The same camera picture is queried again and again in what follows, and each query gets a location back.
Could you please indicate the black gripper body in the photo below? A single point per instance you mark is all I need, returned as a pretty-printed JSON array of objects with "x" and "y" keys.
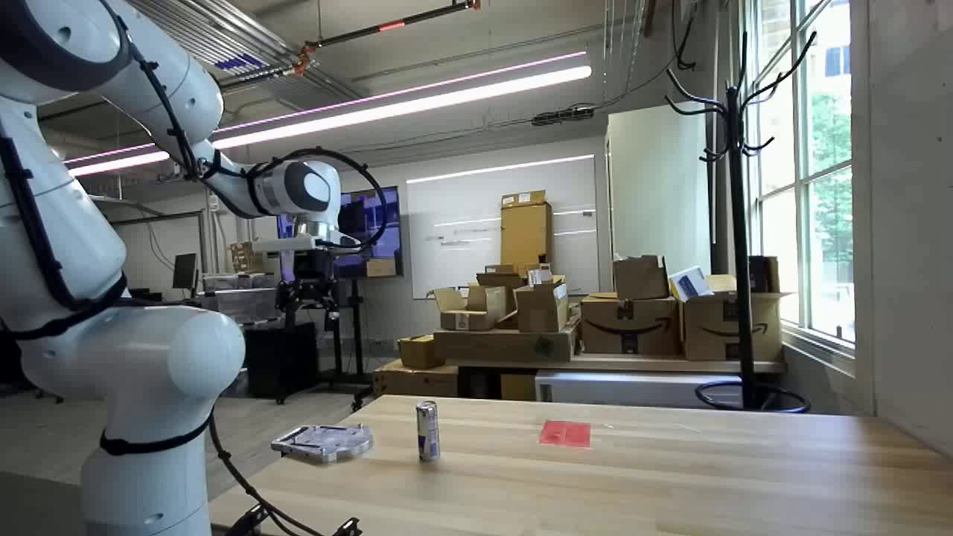
[{"x": 317, "y": 262}]

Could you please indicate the red bull can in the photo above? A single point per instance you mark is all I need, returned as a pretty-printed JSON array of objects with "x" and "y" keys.
[{"x": 427, "y": 433}]

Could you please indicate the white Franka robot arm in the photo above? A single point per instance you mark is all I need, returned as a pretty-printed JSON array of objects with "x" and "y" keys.
[{"x": 150, "y": 366}]

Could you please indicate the black floor cabinet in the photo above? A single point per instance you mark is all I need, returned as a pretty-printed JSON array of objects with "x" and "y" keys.
[{"x": 280, "y": 358}]

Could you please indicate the small cube cardboard box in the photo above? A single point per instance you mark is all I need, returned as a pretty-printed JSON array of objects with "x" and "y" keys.
[{"x": 421, "y": 351}]

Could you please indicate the large labelled cardboard box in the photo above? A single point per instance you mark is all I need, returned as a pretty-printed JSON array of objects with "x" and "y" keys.
[{"x": 415, "y": 379}]

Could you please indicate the small desk monitor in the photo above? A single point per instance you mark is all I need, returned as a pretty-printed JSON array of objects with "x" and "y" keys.
[{"x": 185, "y": 271}]

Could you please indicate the open pale cardboard box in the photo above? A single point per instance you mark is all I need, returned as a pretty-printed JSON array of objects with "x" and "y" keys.
[{"x": 464, "y": 297}]

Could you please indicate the low small cardboard box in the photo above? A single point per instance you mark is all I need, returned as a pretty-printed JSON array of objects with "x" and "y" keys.
[{"x": 464, "y": 320}]

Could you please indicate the white whiteboard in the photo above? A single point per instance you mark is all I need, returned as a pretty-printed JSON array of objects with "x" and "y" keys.
[{"x": 456, "y": 227}]

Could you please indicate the flat metal plate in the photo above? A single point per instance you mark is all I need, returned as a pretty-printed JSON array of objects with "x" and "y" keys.
[{"x": 323, "y": 442}]

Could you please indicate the shallow dark-topped cardboard box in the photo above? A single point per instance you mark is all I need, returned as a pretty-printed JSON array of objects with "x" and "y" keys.
[{"x": 499, "y": 277}]

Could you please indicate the long flat cardboard box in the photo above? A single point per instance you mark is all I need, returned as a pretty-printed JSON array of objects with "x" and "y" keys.
[{"x": 500, "y": 347}]

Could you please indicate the long ceiling light strip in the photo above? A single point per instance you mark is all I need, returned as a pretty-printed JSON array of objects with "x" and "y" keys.
[{"x": 396, "y": 101}]

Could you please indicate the tall upright cardboard box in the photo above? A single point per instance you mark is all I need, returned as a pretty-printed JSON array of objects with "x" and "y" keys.
[{"x": 526, "y": 233}]

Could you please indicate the medium open cardboard box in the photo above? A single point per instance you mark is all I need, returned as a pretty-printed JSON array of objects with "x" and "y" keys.
[{"x": 540, "y": 309}]

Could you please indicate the red ceiling pipe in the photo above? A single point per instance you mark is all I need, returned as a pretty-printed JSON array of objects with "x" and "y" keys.
[{"x": 396, "y": 20}]

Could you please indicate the cardboard box with smile print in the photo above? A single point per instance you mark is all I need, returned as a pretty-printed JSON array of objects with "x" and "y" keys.
[{"x": 630, "y": 329}]

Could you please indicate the plain stacked cardboard box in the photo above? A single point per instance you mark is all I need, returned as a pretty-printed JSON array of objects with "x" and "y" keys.
[{"x": 640, "y": 277}]

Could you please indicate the low bench table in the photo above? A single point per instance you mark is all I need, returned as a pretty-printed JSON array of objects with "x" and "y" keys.
[{"x": 636, "y": 363}]

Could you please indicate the white and blue package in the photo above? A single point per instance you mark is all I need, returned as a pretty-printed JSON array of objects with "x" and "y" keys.
[{"x": 691, "y": 282}]

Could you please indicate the wide cardboard box with flap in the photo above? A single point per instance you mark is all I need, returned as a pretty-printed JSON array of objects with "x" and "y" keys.
[{"x": 716, "y": 329}]

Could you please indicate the black coat rack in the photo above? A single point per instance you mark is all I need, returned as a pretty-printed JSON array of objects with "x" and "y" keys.
[{"x": 740, "y": 248}]

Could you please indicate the large paned window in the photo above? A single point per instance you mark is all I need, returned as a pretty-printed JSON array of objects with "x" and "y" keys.
[{"x": 829, "y": 196}]

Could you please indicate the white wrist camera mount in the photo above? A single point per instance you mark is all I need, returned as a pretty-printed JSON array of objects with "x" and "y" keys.
[{"x": 320, "y": 236}]

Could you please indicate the large wall TV screen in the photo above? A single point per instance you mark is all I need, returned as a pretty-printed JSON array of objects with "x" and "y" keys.
[{"x": 383, "y": 227}]

